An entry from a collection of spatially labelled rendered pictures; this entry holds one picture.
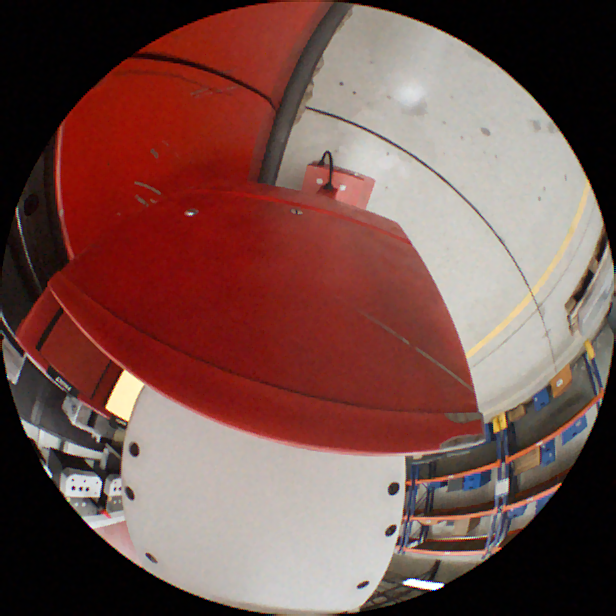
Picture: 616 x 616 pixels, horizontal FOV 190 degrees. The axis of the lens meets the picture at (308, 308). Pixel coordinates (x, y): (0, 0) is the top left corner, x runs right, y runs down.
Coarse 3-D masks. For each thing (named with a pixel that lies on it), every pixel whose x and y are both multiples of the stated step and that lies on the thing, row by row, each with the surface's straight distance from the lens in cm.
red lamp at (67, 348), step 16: (64, 320) 11; (48, 336) 11; (64, 336) 11; (80, 336) 12; (48, 352) 11; (64, 352) 11; (80, 352) 12; (96, 352) 12; (64, 368) 12; (80, 368) 12; (96, 368) 13; (80, 384) 13; (96, 384) 13
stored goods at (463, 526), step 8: (424, 520) 698; (432, 520) 682; (440, 520) 689; (448, 520) 665; (456, 520) 614; (464, 520) 605; (472, 520) 623; (456, 528) 621; (464, 528) 612; (472, 528) 643
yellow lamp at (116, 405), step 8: (128, 376) 15; (120, 384) 15; (128, 384) 15; (136, 384) 16; (120, 392) 15; (128, 392) 16; (136, 392) 16; (112, 400) 15; (120, 400) 15; (128, 400) 16; (112, 408) 15; (120, 408) 16; (128, 408) 16; (120, 416) 16; (128, 416) 17
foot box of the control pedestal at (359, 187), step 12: (312, 168) 70; (324, 168) 70; (336, 168) 80; (312, 180) 71; (336, 180) 70; (348, 180) 70; (360, 180) 70; (372, 180) 81; (312, 192) 71; (348, 192) 70; (360, 192) 71; (360, 204) 82
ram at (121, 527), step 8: (120, 512) 86; (88, 520) 73; (96, 520) 76; (96, 528) 79; (104, 528) 83; (112, 528) 87; (120, 528) 92; (104, 536) 86; (112, 536) 90; (120, 536) 96; (128, 536) 102; (112, 544) 94; (120, 544) 100; (128, 544) 107; (128, 552) 111; (136, 560) 125; (144, 568) 143
